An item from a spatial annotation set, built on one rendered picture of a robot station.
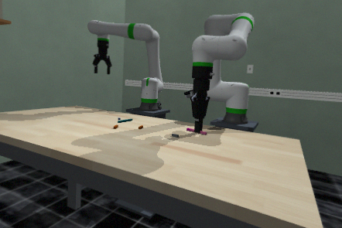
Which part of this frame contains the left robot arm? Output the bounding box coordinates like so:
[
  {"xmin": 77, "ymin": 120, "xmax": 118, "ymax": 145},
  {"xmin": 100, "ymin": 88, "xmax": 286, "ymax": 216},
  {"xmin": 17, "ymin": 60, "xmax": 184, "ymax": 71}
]
[{"xmin": 192, "ymin": 12, "xmax": 255, "ymax": 124}]

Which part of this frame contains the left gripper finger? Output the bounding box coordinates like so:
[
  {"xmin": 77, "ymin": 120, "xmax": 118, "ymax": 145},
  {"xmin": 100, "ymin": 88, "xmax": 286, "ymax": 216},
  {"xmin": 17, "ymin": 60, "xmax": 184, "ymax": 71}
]
[
  {"xmin": 190, "ymin": 93, "xmax": 203, "ymax": 133},
  {"xmin": 200, "ymin": 94, "xmax": 210, "ymax": 131}
]

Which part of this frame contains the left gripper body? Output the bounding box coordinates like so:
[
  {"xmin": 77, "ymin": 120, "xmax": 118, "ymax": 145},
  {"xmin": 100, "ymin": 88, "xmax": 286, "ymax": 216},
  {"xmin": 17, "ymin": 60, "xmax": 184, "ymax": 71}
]
[{"xmin": 193, "ymin": 79, "xmax": 210, "ymax": 102}]

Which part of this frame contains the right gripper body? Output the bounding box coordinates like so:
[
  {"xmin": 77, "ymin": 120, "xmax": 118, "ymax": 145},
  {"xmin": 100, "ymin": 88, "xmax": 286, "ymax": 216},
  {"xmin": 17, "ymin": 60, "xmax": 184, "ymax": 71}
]
[{"xmin": 98, "ymin": 47, "xmax": 108, "ymax": 58}]

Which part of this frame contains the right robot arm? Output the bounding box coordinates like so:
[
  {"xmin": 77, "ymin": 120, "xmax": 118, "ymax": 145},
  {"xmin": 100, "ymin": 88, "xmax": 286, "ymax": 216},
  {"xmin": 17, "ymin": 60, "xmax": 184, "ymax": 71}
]
[{"xmin": 87, "ymin": 20, "xmax": 163, "ymax": 111}]

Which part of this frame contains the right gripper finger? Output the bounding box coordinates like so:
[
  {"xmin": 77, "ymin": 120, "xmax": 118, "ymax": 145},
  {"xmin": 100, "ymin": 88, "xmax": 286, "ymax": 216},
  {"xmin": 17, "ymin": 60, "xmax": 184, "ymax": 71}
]
[
  {"xmin": 93, "ymin": 54, "xmax": 104, "ymax": 73},
  {"xmin": 104, "ymin": 56, "xmax": 111, "ymax": 74}
]

